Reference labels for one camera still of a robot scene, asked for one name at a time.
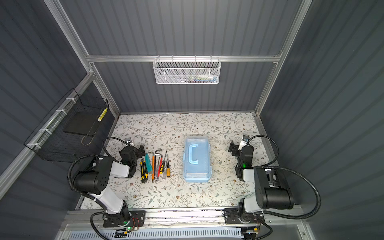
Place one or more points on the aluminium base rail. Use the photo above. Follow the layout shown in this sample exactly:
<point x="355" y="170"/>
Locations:
<point x="162" y="218"/>

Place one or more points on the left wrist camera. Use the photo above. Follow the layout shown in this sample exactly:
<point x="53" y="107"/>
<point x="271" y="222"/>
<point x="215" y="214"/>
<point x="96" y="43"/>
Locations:
<point x="129" y="141"/>

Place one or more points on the red handled hex key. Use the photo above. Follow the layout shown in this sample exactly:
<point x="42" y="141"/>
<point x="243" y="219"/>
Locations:
<point x="158" y="175"/>

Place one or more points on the yellow black utility knife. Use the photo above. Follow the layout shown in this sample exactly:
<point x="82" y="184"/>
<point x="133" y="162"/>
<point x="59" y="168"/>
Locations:
<point x="144" y="171"/>

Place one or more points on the black flat pad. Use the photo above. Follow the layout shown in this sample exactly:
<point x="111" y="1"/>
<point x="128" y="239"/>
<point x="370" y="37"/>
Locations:
<point x="84" y="124"/>

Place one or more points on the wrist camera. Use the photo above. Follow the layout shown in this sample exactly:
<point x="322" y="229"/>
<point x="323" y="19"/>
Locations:
<point x="243" y="142"/>
<point x="129" y="141"/>

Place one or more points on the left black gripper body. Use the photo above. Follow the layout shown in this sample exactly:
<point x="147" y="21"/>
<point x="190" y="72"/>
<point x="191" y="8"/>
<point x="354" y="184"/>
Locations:
<point x="139" y="151"/>

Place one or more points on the long black hex key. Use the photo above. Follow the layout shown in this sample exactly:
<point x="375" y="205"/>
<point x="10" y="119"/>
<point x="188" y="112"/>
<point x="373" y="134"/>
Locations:
<point x="157" y="161"/>

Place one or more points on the yellow green marker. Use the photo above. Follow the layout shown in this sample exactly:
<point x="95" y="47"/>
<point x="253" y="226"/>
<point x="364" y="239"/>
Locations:
<point x="103" y="113"/>

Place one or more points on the teal utility knife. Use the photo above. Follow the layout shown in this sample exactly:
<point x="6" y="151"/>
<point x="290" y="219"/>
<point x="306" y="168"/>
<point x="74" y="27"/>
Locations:
<point x="148" y="161"/>

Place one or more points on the light blue plastic tool box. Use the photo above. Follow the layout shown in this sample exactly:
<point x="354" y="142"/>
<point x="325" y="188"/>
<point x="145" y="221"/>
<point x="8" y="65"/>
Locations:
<point x="196" y="160"/>

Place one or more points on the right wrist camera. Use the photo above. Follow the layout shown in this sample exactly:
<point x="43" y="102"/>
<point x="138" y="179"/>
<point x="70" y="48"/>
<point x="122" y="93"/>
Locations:
<point x="243" y="142"/>

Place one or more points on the black wire mesh basket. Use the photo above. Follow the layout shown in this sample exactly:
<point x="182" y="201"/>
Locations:
<point x="48" y="140"/>

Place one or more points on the clear handled small screwdriver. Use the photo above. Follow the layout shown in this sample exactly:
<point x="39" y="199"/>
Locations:
<point x="163" y="175"/>

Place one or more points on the white ventilation grille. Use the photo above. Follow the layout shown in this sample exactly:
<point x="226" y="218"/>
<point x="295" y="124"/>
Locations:
<point x="173" y="234"/>

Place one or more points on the orange handled black screwdriver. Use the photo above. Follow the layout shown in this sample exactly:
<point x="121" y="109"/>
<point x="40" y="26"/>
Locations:
<point x="168" y="173"/>

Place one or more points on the white wire mesh basket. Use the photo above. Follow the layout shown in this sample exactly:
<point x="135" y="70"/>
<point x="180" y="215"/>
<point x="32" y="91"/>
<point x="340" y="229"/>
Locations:
<point x="170" y="73"/>

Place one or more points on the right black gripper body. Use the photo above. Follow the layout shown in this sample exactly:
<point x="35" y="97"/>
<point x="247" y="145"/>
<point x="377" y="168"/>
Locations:
<point x="236" y="149"/>

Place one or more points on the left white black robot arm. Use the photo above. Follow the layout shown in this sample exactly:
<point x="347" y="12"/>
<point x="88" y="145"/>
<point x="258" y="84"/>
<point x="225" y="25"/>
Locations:
<point x="92" y="183"/>

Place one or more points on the yellow black screwdriver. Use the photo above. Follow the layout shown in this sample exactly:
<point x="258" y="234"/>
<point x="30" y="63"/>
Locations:
<point x="162" y="166"/>

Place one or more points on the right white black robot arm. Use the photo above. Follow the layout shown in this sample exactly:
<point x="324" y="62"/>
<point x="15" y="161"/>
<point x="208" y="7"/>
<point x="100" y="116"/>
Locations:
<point x="271" y="188"/>

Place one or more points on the pens in white basket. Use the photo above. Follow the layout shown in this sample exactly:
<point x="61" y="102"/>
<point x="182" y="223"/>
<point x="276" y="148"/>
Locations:
<point x="210" y="79"/>

